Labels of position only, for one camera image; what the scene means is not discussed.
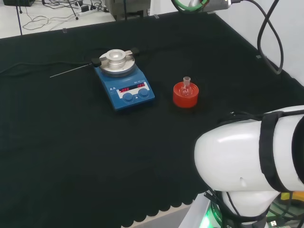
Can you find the clear glass round-bottom flask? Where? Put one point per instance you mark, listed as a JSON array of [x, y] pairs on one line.
[[186, 89]]

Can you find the red round flask stand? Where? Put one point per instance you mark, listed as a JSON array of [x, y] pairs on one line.
[[184, 101]]

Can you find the heater with blue base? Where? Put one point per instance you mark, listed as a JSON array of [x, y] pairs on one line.
[[133, 95]]

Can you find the black bench cloth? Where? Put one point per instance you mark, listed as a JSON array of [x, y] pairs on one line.
[[71, 142]]

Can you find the thin metal temperature probe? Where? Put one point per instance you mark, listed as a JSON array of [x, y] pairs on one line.
[[69, 71]]

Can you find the grey metal cabinet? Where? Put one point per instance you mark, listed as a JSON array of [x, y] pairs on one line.
[[129, 9]]

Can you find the white power strip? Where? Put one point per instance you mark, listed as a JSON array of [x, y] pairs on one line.
[[86, 12]]

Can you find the black tripod pole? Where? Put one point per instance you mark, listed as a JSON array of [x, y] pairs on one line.
[[19, 16]]

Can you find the black box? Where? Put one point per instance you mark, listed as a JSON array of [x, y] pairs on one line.
[[19, 2]]

